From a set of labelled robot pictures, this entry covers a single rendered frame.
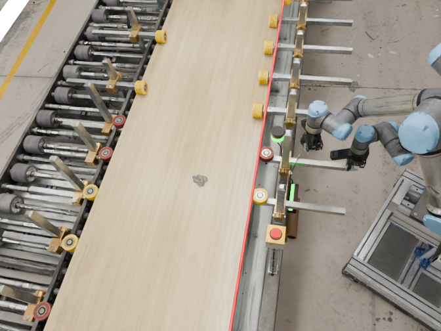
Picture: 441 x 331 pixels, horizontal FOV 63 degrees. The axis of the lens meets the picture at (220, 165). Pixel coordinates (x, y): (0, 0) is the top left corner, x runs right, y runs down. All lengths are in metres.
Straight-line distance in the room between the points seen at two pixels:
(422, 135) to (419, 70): 2.57
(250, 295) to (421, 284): 1.10
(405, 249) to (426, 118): 1.46
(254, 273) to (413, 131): 1.11
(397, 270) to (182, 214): 1.39
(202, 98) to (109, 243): 0.98
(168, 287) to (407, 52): 3.09
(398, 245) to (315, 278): 0.57
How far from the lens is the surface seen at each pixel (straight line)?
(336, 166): 1.96
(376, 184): 2.97
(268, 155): 1.91
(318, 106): 1.54
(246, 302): 1.94
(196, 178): 1.87
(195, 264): 1.71
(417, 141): 1.26
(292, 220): 2.64
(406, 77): 3.70
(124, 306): 1.75
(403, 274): 2.51
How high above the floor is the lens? 2.53
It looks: 59 degrees down
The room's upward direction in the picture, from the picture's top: 12 degrees counter-clockwise
